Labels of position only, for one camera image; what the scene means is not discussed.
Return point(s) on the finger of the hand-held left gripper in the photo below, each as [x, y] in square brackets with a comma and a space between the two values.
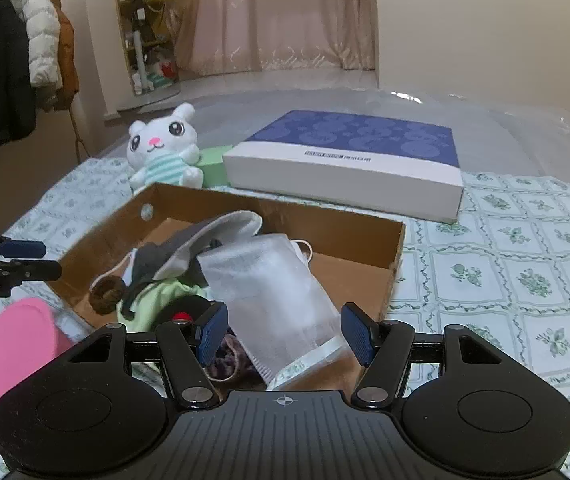
[40, 270]
[22, 248]

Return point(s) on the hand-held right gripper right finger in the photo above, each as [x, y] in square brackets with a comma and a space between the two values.
[357, 334]

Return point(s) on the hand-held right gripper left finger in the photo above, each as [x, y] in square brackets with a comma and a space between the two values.
[212, 335]

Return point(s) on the black round pad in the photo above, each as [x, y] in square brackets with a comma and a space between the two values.
[190, 306]

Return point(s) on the brown cardboard box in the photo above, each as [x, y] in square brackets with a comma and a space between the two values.
[355, 280]

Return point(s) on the light green cloth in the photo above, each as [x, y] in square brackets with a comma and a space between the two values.
[157, 300]

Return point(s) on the white mesh bag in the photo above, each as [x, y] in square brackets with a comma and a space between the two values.
[265, 290]

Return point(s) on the purple scrunchie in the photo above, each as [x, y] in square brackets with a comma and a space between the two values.
[225, 360]

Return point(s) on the pink round object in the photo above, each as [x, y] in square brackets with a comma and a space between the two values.
[15, 340]

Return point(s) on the brown scrunchie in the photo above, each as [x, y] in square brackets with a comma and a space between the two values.
[102, 305]

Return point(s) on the grey and white sock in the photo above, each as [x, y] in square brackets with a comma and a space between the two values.
[225, 230]

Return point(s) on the bamboo clothes rack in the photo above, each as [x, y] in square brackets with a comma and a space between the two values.
[75, 130]

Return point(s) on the small green box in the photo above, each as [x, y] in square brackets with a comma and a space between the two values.
[212, 170]

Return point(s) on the white bunny plush toy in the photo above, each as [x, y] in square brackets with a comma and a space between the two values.
[160, 135]

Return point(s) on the matte black coat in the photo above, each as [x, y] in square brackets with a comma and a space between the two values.
[5, 70]

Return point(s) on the brown jacket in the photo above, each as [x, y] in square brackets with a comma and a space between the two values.
[67, 60]

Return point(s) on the blue and white flat box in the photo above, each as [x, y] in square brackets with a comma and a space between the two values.
[340, 135]

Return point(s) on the white puffer jacket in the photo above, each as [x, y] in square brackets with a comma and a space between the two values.
[42, 35]

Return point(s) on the cluttered bookshelf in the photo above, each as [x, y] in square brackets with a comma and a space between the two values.
[130, 10]

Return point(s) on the clear plastic sheet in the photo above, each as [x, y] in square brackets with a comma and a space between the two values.
[515, 125]

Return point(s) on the standing fan with cover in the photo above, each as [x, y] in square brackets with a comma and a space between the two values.
[180, 0]

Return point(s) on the pink patterned curtain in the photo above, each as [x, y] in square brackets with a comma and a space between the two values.
[290, 10]

